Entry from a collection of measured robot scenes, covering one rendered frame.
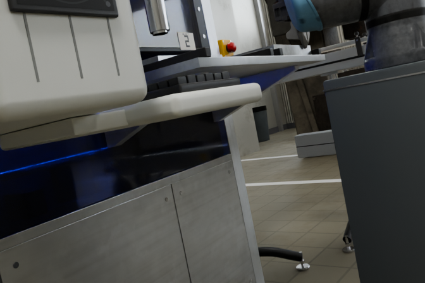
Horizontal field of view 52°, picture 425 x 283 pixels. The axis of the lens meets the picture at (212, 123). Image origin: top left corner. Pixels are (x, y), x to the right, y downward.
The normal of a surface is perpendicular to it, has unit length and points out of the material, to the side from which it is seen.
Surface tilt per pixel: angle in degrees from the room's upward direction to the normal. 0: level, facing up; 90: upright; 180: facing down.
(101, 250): 90
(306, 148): 90
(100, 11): 90
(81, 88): 90
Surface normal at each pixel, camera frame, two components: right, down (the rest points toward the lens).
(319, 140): -0.56, 0.14
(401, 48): -0.43, -0.19
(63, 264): 0.80, -0.14
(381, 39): -0.81, -0.13
